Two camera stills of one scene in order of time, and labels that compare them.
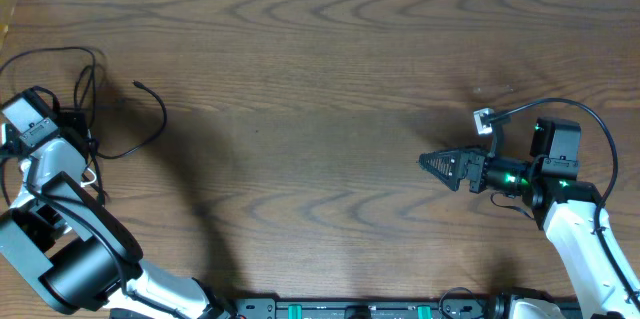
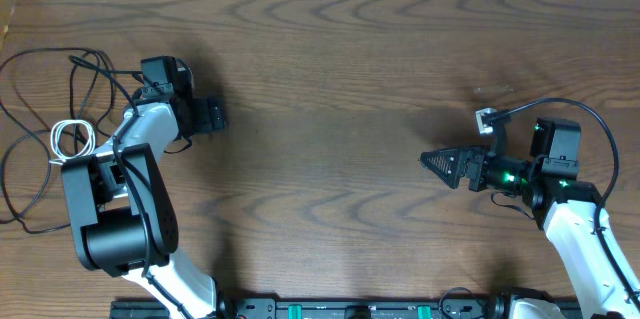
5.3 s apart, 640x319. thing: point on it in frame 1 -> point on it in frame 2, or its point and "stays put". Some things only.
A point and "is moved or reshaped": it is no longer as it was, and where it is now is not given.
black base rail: x=367 y=308 stays put
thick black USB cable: x=94 y=101 is moved or reshaped
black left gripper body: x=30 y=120 -> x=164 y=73
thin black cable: x=153 y=136 is moved or reshaped
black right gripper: x=476 y=171 stays put
